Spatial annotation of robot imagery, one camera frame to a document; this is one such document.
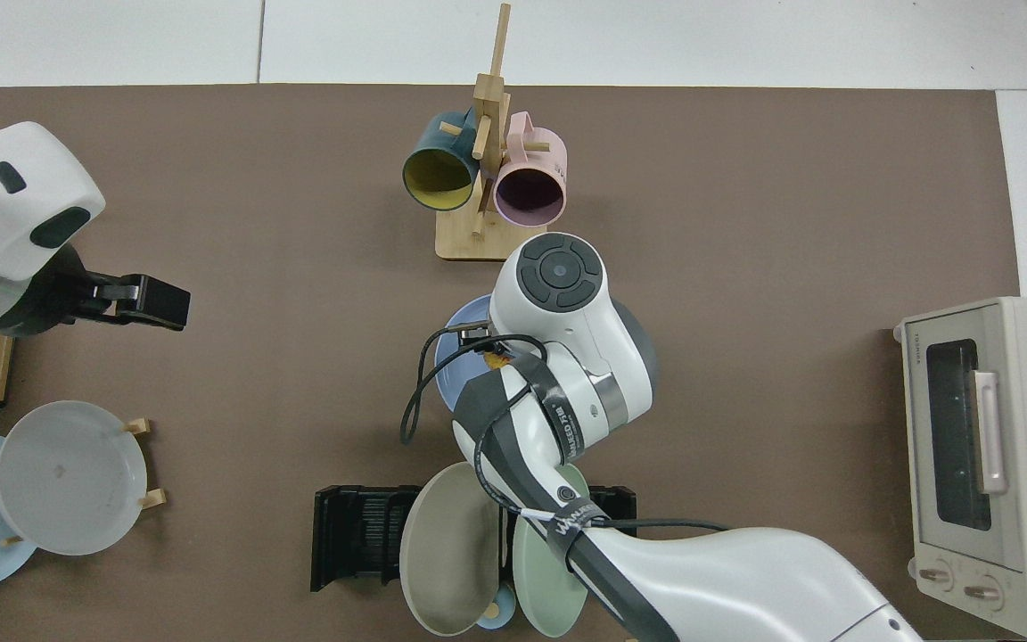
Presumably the beige plate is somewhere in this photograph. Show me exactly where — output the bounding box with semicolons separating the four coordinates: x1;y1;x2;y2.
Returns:
399;461;504;638

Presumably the black dish rack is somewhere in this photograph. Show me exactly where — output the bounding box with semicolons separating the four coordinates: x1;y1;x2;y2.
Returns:
310;484;638;594

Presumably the pink mug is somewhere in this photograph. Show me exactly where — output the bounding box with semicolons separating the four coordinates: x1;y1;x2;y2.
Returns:
493;111;568;228

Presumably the grey plate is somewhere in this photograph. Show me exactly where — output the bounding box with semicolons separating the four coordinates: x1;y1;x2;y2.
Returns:
0;400;149;557

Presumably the wooden mug stand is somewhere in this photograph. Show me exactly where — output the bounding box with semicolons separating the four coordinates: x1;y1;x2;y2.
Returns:
435;3;550;262

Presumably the small blue round thing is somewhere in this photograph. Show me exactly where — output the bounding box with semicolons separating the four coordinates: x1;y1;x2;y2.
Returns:
475;584;517;631

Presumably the brown table cloth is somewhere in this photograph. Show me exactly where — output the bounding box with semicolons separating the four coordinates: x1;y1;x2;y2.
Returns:
0;85;1023;642

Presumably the dark blue mug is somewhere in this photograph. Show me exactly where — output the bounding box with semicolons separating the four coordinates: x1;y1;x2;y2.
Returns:
402;109;481;213

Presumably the pale green plate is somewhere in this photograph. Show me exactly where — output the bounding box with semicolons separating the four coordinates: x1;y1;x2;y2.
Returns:
512;464;593;638

